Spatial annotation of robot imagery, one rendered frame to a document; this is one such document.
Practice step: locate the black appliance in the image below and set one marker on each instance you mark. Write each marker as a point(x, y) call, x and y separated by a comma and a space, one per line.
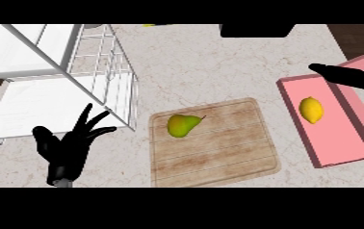
point(256, 30)

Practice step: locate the wooden cutting board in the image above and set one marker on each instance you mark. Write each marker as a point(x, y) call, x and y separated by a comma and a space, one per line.
point(211, 143)

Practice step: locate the pink cardboard box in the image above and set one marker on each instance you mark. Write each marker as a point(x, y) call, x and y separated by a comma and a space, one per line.
point(327, 117)

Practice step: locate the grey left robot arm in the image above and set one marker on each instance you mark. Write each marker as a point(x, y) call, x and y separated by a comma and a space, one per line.
point(62, 183)

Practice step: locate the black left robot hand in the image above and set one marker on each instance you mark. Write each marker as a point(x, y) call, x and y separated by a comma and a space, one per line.
point(68, 149)

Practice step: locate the yellow lemon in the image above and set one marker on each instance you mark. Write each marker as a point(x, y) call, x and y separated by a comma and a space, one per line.
point(310, 109)

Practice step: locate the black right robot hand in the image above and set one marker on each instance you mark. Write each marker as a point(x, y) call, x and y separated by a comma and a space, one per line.
point(342, 74)

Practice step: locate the green pear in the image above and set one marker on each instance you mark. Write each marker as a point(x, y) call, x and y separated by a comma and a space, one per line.
point(182, 124)

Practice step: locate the small yellow object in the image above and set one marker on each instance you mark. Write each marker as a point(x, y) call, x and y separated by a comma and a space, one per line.
point(151, 25)

